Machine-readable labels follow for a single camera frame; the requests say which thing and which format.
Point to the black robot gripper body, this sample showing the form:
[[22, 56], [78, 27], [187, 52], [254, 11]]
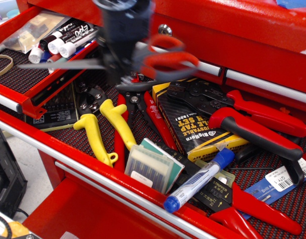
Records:
[[117, 58]]

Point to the red grey scissors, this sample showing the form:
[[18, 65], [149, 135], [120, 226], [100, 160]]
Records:
[[163, 59]]

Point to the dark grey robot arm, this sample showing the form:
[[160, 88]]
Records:
[[125, 22]]

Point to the silver drawer lock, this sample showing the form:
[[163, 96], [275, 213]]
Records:
[[164, 29]]

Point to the small open red drawer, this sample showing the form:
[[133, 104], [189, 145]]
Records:
[[25, 91]]

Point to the teal capped marker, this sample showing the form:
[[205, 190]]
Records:
[[56, 58]]

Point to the white marker left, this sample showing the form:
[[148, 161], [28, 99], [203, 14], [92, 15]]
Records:
[[35, 55]]

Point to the clear plastic bag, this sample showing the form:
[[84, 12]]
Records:
[[30, 34]]

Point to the black drill bit index box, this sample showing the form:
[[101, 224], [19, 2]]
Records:
[[61, 112]]

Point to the yellow black tap set box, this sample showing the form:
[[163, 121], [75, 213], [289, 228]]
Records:
[[190, 130]]

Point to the tan rubber band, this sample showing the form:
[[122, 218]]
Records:
[[9, 63]]

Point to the red black crimping tool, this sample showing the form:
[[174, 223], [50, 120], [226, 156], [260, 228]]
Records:
[[259, 124]]

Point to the clear plastic bit case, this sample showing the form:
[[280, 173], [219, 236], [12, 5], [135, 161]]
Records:
[[149, 168]]

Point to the red tool chest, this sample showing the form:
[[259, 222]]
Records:
[[92, 200]]

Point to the green white card pack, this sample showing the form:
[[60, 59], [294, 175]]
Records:
[[162, 149]]

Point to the blue capped white marker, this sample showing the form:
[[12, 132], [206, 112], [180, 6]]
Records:
[[193, 185]]

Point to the black electronic box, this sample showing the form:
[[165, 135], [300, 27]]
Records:
[[12, 181]]

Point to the blue drill bit package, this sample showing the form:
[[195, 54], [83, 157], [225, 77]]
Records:
[[275, 184]]

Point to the grey automatic wire stripper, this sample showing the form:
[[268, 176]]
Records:
[[136, 82]]

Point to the red handled wire stripper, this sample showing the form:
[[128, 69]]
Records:
[[143, 113]]

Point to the yellow handled tin snips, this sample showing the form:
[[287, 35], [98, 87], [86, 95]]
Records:
[[92, 102]]

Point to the red handled stripper pliers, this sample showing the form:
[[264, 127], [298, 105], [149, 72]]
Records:
[[230, 204]]

